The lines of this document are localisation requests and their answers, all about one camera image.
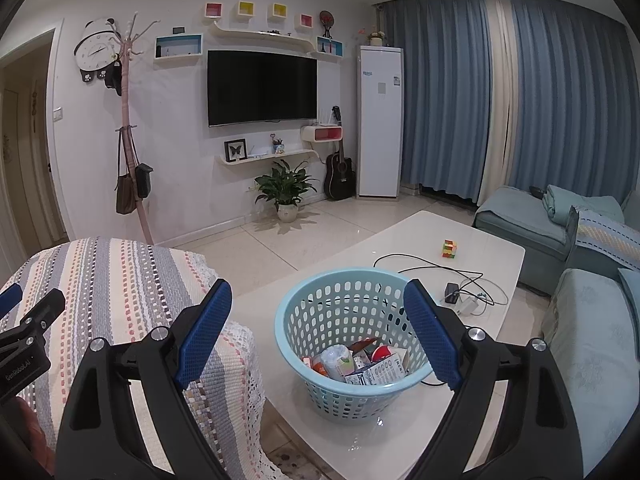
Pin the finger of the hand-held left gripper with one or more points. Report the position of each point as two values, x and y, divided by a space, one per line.
10 297
42 310

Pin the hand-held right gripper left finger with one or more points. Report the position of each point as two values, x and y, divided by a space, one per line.
205 330

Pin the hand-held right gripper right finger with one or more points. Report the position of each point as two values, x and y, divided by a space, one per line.
430 332

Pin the red round lid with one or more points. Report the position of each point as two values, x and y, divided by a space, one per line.
384 352

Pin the white printed carton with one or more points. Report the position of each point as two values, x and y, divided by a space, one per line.
377 370

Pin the dark red wrapper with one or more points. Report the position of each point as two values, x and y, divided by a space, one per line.
362 345

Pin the white plastic bottle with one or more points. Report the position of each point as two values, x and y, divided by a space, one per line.
336 360

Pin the light blue plastic basket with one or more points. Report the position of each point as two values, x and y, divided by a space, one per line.
310 320

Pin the orange plastic packet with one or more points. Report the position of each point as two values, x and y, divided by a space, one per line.
314 366

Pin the person's left forearm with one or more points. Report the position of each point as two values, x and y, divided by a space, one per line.
30 430

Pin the black power adapter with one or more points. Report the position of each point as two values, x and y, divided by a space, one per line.
453 292

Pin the white power adapter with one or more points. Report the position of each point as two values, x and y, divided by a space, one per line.
472 306

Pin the colourful puzzle cube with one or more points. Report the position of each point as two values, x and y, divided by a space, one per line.
449 249

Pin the white coffee table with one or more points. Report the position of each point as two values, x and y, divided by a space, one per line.
350 250

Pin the brown hanging bag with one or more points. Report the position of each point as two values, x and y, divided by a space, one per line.
126 195

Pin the teal sofa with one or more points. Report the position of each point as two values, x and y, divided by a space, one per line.
590 350

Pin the black hanging bag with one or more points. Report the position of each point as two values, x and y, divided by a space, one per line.
143 180

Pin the green potted plant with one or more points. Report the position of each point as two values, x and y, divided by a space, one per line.
285 185

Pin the black acoustic guitar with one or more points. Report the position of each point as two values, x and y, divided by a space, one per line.
340 177

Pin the folded teal blanket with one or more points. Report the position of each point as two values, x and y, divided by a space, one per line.
575 205

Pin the small desk figurine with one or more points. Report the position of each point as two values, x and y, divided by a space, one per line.
277 145

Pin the striped sofa cover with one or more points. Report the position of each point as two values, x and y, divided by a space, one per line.
607 235

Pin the white standing air conditioner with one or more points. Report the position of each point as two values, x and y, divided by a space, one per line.
380 125

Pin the pink coat rack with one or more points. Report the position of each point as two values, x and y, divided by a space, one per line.
129 110

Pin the white router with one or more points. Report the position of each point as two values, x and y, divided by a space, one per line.
322 121

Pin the beige curtain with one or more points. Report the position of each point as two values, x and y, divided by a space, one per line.
500 100

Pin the black hat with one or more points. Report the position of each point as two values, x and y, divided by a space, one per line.
114 77

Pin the black flat television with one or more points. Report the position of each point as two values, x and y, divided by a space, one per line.
262 87

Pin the blue curtain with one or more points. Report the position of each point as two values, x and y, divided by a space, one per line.
565 100

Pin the small flower pot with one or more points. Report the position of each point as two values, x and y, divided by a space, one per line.
376 38

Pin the red fan ornament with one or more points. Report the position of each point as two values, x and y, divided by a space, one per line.
327 19

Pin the black picture frame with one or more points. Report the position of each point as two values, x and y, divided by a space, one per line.
236 150

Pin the low white wall shelf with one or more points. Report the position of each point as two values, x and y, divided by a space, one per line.
270 156

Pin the white light switch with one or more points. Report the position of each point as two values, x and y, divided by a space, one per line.
58 113

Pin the white and red wall box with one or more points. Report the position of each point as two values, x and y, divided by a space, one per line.
324 134

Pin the panda wall clock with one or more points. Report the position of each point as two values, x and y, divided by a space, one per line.
95 50

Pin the long blue wall box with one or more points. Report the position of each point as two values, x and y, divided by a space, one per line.
177 50

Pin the curved white wall shelf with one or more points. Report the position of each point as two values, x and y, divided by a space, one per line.
260 37

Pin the small blue wall box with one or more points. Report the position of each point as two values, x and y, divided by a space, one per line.
330 48

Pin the yellow wall cube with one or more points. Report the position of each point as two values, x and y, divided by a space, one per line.
280 11
246 10

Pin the small red wall cube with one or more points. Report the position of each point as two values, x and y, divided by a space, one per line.
306 21

